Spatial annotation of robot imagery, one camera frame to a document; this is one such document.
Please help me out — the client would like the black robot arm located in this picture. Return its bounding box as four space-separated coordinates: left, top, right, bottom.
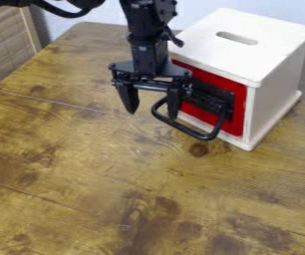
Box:
0 0 190 121

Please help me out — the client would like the wooden panel at left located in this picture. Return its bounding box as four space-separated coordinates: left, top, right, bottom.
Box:
0 7 41 81

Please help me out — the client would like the white wooden box cabinet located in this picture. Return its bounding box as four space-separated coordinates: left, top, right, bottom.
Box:
170 8 305 150

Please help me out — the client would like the red wooden drawer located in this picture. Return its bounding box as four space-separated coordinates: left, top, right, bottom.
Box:
172 59 247 136

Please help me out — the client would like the black metal drawer handle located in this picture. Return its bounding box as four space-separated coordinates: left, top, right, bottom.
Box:
151 78 237 141

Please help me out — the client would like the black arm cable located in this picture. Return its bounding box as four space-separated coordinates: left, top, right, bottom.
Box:
32 0 107 19

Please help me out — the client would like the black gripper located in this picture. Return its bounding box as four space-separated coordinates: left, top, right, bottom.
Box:
110 26 191 120

